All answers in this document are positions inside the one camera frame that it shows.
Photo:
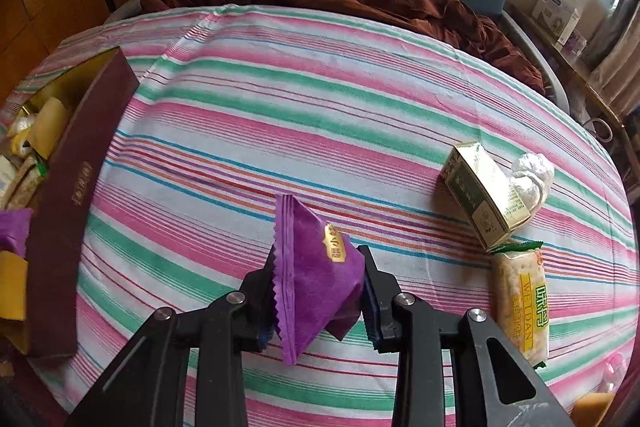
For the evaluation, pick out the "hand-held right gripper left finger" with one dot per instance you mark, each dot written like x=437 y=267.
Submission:
x=257 y=302

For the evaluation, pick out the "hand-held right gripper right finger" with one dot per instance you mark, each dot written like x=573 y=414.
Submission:
x=377 y=317

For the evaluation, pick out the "purple snack packet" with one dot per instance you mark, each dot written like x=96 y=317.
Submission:
x=315 y=267
x=15 y=229

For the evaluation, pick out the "maroon box gold interior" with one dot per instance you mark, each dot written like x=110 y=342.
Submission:
x=65 y=207

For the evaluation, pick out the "mustard yellow sponge cloth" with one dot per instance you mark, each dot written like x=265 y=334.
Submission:
x=11 y=284

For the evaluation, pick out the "brown cracker packet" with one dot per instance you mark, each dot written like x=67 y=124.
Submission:
x=27 y=182

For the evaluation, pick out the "yellow green cracker packet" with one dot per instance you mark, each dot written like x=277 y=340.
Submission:
x=520 y=307

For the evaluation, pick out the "green and gold carton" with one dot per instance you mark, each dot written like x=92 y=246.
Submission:
x=482 y=197

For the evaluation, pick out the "clear plastic bag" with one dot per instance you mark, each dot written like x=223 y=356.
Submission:
x=535 y=179

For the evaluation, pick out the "orange sponge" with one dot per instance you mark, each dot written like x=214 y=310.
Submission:
x=592 y=419

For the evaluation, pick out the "pink plastic object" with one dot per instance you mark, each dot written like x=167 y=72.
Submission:
x=614 y=369

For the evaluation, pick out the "yellow tape roll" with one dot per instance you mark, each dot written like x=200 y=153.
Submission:
x=22 y=146

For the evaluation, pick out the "small white wad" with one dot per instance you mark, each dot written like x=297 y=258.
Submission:
x=21 y=123

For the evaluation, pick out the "brown blanket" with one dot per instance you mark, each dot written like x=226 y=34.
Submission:
x=400 y=12

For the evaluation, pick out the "wooden side desk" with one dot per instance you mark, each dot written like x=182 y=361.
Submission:
x=595 y=87

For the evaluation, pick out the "small purple carton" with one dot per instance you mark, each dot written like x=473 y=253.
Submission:
x=574 y=42

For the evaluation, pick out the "striped curtain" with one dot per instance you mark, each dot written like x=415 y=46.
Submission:
x=617 y=67

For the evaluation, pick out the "white carton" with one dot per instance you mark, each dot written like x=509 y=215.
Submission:
x=555 y=12

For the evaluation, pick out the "grey bed rail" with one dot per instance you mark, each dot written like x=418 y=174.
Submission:
x=542 y=57

